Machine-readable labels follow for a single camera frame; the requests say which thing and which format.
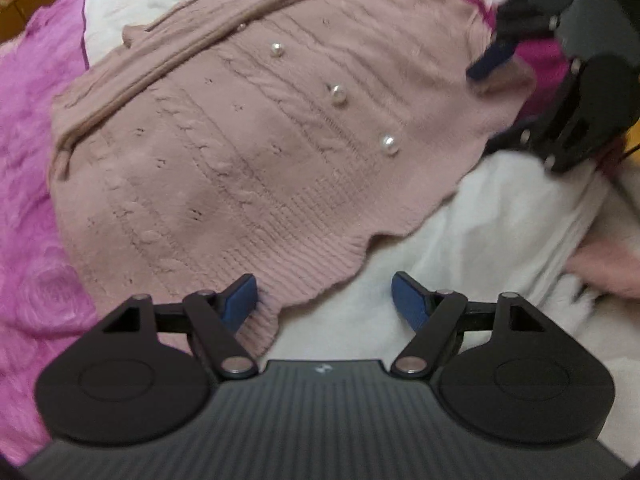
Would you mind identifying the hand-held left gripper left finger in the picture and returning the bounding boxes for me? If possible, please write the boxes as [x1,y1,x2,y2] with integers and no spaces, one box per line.
[100,273,260,380]

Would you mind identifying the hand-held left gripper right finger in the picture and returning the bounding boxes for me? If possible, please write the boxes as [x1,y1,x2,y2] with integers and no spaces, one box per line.
[391,271,548,380]

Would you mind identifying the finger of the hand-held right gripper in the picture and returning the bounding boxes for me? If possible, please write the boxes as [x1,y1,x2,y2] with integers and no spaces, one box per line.
[486,59,623,174]
[465,0,577,82]

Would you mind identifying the pink knitted sweater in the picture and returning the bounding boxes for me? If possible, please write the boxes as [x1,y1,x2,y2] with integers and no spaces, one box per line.
[47,0,539,359]

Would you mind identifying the pink floral striped blanket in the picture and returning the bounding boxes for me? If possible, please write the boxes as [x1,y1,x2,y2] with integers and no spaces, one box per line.
[0,0,640,467]

